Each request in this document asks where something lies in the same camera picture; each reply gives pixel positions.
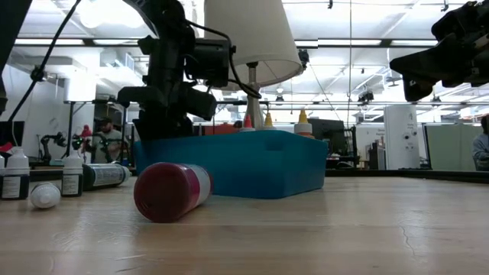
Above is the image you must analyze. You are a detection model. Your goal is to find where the white round cap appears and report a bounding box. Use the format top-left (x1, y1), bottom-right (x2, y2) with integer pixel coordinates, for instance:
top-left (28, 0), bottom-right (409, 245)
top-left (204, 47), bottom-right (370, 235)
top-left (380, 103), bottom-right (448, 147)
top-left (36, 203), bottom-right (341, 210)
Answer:
top-left (29, 182), bottom-right (62, 210)

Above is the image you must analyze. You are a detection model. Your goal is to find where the black ceiling light bar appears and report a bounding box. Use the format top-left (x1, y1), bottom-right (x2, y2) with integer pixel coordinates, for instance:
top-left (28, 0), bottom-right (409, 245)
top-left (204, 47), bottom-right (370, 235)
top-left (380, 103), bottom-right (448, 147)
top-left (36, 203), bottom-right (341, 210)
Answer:
top-left (13, 37), bottom-right (439, 49)

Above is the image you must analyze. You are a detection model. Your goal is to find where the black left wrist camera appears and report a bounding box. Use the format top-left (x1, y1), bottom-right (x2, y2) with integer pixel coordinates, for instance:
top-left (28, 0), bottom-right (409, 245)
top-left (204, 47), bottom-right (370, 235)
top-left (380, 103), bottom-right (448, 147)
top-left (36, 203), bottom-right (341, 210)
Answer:
top-left (185, 37), bottom-right (233, 88)

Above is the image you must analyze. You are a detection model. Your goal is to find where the black wall screen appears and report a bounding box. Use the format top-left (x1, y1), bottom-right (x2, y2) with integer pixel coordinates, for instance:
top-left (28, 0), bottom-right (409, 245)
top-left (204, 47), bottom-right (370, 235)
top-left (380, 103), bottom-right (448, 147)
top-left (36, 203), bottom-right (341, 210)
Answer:
top-left (0, 121), bottom-right (26, 148)

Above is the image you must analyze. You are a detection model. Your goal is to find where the yellow food coloring bottle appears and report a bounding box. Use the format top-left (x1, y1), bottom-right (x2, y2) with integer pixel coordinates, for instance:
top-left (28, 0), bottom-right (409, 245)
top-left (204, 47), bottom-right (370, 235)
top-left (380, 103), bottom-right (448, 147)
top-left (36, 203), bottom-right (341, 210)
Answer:
top-left (293, 108), bottom-right (315, 139)
top-left (262, 112), bottom-right (277, 131)

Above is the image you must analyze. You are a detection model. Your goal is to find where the green food coloring bottle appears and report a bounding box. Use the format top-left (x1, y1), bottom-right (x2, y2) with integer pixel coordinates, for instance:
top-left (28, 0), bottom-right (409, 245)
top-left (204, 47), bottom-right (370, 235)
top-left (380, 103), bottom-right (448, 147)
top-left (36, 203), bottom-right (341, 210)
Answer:
top-left (82, 163), bottom-right (132, 191)

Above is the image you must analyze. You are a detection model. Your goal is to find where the blue plastic tray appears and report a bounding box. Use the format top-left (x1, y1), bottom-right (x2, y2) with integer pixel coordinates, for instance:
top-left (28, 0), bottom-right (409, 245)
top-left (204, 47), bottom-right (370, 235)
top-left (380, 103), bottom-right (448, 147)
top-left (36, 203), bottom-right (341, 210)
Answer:
top-left (132, 129), bottom-right (329, 200)

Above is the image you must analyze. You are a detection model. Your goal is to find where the white shade silver table lamp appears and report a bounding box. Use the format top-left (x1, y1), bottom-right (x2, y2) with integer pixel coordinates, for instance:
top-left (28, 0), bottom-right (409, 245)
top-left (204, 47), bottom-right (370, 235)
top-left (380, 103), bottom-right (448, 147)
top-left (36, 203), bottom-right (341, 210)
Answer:
top-left (203, 0), bottom-right (305, 130)

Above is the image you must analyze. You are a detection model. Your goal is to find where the orange-red food coloring bottle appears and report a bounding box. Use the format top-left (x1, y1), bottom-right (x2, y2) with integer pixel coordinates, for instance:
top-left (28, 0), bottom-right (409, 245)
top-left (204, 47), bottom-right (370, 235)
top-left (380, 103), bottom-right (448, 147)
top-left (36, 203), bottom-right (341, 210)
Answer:
top-left (239, 114), bottom-right (256, 133)

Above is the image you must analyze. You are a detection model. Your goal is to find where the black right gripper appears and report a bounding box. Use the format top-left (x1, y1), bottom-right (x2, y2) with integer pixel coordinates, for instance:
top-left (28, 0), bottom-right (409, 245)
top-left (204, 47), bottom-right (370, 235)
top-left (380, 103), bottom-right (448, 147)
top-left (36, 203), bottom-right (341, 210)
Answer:
top-left (390, 2), bottom-right (478, 103)

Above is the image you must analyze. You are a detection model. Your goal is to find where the thin hanging cable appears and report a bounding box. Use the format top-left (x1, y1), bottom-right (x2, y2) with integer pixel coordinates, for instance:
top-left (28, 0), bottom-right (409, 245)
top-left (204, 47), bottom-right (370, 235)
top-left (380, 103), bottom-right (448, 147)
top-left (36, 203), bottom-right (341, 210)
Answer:
top-left (346, 0), bottom-right (353, 127)

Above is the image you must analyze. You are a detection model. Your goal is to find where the small white-capped dropper bottle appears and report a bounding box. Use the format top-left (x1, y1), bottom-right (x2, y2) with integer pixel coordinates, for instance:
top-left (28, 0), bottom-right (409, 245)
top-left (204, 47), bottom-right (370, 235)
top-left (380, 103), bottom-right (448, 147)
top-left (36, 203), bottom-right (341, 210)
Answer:
top-left (2, 147), bottom-right (31, 202)
top-left (61, 152), bottom-right (84, 199)

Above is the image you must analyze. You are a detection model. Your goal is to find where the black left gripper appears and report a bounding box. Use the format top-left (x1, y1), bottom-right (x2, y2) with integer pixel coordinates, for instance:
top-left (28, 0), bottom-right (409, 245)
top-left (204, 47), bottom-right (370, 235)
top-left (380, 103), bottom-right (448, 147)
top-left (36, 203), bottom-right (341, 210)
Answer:
top-left (116, 33), bottom-right (218, 141)

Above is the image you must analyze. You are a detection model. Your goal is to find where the red cloth panel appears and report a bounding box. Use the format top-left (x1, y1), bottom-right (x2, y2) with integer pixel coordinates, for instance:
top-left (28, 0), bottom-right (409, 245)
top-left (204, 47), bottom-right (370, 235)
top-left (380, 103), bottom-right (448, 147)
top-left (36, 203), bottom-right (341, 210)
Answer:
top-left (198, 122), bottom-right (245, 135)

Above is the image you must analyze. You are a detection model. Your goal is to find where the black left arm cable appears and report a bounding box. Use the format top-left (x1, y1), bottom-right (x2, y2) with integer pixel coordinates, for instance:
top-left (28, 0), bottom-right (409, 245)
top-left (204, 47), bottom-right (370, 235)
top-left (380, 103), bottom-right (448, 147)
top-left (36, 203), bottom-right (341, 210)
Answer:
top-left (6, 0), bottom-right (83, 123)

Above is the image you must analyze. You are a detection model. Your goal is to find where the green partition panel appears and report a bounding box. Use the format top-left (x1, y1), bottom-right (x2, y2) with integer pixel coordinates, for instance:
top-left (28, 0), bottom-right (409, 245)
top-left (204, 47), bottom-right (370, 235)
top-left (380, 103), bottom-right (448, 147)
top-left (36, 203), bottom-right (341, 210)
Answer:
top-left (424, 122), bottom-right (484, 172)

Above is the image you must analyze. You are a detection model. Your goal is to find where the person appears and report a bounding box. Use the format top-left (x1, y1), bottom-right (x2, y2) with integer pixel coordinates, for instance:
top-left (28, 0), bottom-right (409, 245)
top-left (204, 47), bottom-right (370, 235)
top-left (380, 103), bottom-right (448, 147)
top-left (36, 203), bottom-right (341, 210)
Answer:
top-left (91, 116), bottom-right (134, 164)
top-left (471, 114), bottom-right (489, 172)

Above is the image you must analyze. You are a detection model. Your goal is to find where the black monitor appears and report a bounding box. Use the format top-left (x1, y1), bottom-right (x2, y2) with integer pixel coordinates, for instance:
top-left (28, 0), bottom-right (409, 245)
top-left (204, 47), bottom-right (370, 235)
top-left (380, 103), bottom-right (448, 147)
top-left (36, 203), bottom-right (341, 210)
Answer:
top-left (307, 118), bottom-right (347, 154)

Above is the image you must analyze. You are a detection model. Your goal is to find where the dark red food coloring bottle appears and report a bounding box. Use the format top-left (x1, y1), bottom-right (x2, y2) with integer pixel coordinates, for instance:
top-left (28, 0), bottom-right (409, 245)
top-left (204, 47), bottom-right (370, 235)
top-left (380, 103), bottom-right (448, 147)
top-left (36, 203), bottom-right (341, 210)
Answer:
top-left (133, 161), bottom-right (213, 224)

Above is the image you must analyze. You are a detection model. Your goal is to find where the black left camera cable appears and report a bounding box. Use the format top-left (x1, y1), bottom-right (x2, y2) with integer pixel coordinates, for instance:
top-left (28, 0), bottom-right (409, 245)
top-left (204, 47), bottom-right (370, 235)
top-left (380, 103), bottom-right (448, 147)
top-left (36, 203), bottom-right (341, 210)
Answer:
top-left (186, 19), bottom-right (264, 100)

